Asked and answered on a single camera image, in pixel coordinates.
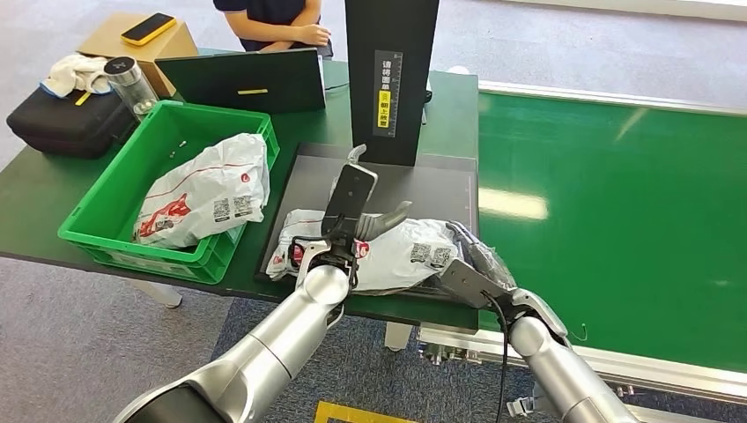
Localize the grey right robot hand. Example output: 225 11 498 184
446 219 519 292

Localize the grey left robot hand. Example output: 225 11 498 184
348 144 413 241

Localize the grey mailer package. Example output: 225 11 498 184
266 209 468 296

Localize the black inbound scanner machine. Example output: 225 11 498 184
255 0 481 305

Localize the green conveyor belt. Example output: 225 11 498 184
477 92 747 375

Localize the white red-printed mailer package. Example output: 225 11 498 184
132 132 271 249

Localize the brown cardboard box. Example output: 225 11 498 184
76 12 200 98

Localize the black-yellow label on scanner column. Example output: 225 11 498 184
373 50 405 139

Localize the yellow floor tape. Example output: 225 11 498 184
313 400 421 423

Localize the black laptop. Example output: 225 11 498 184
155 48 328 115

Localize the person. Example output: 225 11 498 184
212 0 334 60

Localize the green plastic crate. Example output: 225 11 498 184
58 100 281 286

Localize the clear bottle black lid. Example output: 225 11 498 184
103 56 160 122

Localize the yellow smartphone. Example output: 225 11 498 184
121 12 177 48

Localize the black zip case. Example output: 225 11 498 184
5 85 138 160

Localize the white cloth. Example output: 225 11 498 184
39 54 118 100

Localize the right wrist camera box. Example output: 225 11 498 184
437 258 514 309

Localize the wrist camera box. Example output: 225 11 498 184
321 163 380 258
437 258 514 309

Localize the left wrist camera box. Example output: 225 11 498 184
321 163 380 258

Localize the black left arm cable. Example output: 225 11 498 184
290 230 351 261

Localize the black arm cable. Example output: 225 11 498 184
290 230 351 261
481 292 511 423

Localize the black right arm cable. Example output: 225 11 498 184
481 292 511 423

